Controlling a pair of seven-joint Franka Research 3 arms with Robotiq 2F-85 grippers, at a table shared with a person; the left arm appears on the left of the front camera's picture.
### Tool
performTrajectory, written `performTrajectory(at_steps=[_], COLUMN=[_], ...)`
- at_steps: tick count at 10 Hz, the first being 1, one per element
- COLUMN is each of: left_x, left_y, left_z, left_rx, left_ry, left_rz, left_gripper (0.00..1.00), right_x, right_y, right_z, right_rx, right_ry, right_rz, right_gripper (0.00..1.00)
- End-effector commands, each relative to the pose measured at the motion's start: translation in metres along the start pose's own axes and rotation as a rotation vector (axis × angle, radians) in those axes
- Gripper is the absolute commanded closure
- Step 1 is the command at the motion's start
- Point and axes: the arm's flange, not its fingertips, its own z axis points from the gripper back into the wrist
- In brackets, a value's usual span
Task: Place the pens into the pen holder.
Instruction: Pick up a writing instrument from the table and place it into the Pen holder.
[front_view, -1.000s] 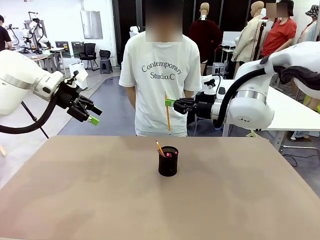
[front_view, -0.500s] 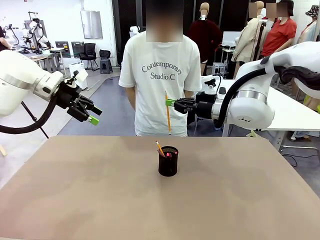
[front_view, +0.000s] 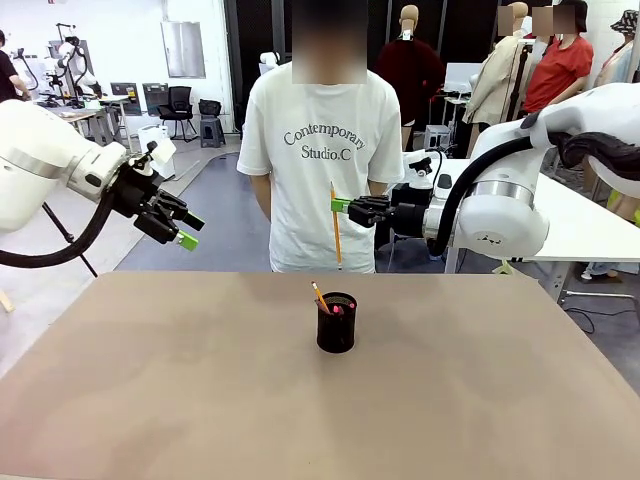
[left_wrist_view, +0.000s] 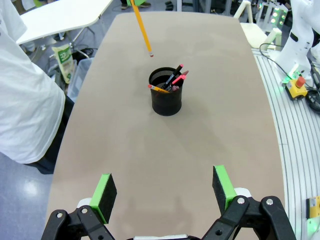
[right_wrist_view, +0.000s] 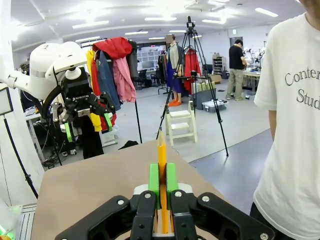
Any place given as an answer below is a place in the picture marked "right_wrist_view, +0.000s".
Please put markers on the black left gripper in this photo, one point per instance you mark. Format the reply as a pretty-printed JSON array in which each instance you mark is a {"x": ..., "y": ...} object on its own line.
[{"x": 80, "y": 97}]

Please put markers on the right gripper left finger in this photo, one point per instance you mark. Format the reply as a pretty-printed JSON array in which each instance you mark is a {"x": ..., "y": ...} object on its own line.
[{"x": 153, "y": 180}]

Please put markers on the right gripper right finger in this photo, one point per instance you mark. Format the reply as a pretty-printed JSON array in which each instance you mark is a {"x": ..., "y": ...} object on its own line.
[{"x": 172, "y": 180}]

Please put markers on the yellow pencil pink eraser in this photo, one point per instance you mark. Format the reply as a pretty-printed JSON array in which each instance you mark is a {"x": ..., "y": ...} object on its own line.
[{"x": 162, "y": 152}]

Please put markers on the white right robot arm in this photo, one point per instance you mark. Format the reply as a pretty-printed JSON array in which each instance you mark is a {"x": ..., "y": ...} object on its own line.
[{"x": 7, "y": 217}]

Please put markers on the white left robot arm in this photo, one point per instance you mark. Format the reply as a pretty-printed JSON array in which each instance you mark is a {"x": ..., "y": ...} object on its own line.
[{"x": 45, "y": 65}]

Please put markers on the black hanging trousers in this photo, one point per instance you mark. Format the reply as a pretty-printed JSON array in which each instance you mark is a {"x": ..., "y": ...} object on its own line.
[{"x": 91, "y": 142}]

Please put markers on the black cloth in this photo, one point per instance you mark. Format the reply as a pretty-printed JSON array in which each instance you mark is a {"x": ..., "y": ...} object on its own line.
[{"x": 128, "y": 145}]

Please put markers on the black clothes rack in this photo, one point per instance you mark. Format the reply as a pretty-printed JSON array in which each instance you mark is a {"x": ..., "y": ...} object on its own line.
[{"x": 138, "y": 122}]

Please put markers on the white wooden step stool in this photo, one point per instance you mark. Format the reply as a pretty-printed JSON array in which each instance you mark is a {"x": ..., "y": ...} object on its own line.
[{"x": 181, "y": 126}]

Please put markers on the white cluttered desk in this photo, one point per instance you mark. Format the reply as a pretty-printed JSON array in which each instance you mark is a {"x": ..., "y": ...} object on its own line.
[{"x": 33, "y": 117}]

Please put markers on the blue denim jacket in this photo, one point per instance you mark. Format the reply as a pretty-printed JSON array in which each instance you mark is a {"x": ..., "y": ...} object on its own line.
[{"x": 107, "y": 75}]

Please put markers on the pink hanging garment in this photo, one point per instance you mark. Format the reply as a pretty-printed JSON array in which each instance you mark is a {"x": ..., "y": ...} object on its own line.
[{"x": 123, "y": 80}]

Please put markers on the yellow hanging garment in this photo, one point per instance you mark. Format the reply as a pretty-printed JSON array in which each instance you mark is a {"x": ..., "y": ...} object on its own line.
[{"x": 89, "y": 62}]

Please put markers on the black office chair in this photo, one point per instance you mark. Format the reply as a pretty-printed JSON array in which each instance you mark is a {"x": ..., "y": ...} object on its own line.
[
  {"x": 156, "y": 75},
  {"x": 143, "y": 75}
]

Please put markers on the dark hanging garment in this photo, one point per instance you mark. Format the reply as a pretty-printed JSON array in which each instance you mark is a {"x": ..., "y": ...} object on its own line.
[{"x": 133, "y": 62}]

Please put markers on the black light stand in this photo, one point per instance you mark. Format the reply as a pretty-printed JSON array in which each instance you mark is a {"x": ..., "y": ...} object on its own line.
[{"x": 28, "y": 179}]

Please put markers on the red hanging jacket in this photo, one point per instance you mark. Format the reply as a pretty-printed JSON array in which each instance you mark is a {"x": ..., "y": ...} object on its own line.
[{"x": 112, "y": 47}]

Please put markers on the clear lidded storage bin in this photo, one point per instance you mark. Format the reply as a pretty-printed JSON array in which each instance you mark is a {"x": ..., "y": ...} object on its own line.
[{"x": 212, "y": 106}]

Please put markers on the computer monitor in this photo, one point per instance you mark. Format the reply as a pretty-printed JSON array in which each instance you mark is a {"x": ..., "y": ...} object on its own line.
[{"x": 147, "y": 64}]

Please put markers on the white LED panel light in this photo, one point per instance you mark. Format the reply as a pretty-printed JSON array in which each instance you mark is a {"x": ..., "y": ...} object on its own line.
[{"x": 5, "y": 100}]

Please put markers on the ceiling light panel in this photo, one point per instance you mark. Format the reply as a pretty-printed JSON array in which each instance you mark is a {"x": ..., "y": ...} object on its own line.
[
  {"x": 160, "y": 18},
  {"x": 213, "y": 21},
  {"x": 266, "y": 12},
  {"x": 87, "y": 39},
  {"x": 156, "y": 38},
  {"x": 90, "y": 24},
  {"x": 136, "y": 33},
  {"x": 177, "y": 31}
]

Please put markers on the dark grey storage crate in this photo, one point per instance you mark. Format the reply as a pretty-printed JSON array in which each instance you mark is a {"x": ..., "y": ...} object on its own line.
[{"x": 203, "y": 96}]

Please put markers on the mannequin with blue apron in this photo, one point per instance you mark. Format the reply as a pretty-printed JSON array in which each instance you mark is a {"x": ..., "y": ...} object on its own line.
[{"x": 173, "y": 75}]

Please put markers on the cardboard box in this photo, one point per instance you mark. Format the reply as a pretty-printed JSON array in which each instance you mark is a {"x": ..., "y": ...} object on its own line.
[{"x": 217, "y": 78}]

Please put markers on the red hanging coat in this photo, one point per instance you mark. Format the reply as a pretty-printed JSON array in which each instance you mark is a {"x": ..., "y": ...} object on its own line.
[{"x": 193, "y": 65}]

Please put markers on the wooden shelf unit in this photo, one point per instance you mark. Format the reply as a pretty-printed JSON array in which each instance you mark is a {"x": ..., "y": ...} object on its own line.
[{"x": 218, "y": 65}]

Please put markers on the person in white t-shirt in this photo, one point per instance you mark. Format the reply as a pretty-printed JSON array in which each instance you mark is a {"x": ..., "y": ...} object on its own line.
[{"x": 295, "y": 150}]

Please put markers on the white work table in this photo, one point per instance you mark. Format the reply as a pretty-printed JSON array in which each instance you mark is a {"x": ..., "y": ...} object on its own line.
[{"x": 251, "y": 74}]

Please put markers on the person in black t-shirt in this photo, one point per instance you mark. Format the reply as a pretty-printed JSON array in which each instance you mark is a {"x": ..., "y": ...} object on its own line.
[{"x": 236, "y": 60}]

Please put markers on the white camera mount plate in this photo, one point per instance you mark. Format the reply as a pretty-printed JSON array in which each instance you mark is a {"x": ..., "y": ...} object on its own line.
[{"x": 70, "y": 63}]

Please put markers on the aluminium slotted base plate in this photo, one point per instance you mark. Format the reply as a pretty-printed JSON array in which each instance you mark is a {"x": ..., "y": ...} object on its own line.
[{"x": 26, "y": 222}]

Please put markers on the black camera tripod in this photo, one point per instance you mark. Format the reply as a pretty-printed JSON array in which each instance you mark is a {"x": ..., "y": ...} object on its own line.
[{"x": 190, "y": 32}]

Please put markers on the black camera on tripod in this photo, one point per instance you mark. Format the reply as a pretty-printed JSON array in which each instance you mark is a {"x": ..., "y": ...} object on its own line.
[{"x": 190, "y": 24}]

